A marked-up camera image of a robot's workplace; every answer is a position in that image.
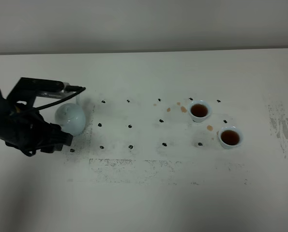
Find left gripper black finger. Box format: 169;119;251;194
50;123;73;146

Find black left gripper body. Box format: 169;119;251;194
5;77;63;154

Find light blue porcelain teapot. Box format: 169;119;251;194
55;95;86;136

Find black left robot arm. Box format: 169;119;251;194
0;77;73;157

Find far light blue teacup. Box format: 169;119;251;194
187;100;212;123

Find light blue teacup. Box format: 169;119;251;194
187;100;212;123
218;126;243;149

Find near light blue teacup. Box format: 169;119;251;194
218;126;243;149

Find grey wrist depth camera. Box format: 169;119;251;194
36;80;71;99

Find black camera cable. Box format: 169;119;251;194
5;85;86;157

